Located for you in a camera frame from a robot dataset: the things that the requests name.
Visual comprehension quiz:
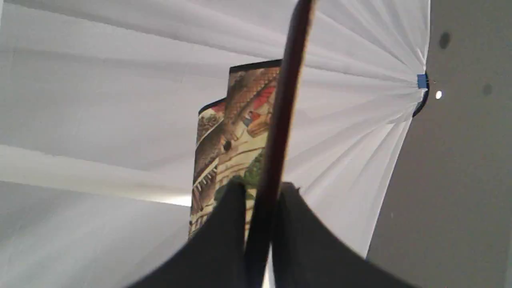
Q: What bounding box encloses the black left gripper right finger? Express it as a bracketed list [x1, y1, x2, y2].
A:
[272, 182, 412, 288]

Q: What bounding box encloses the grey backdrop cloth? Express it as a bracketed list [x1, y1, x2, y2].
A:
[1, 0, 430, 288]

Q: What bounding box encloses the folding paper fan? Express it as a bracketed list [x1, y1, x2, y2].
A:
[188, 0, 316, 288]

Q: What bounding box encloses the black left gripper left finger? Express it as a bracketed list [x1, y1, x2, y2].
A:
[130, 181, 246, 288]

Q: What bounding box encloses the blue clip on backdrop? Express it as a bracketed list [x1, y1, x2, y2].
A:
[417, 73, 428, 90]

